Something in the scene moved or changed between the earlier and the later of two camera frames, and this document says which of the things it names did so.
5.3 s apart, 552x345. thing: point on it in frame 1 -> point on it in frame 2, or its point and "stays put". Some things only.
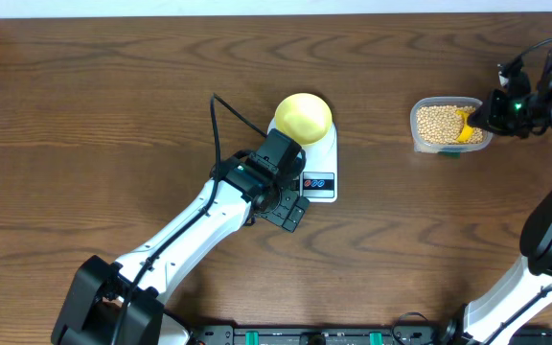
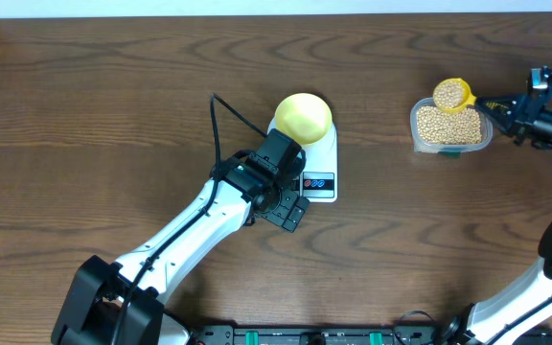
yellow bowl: x=304 y=118 stays put
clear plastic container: x=440 y=125 stays put
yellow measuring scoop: x=467 y=132 -> x=453 y=94
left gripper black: x=280 y=218 stays put
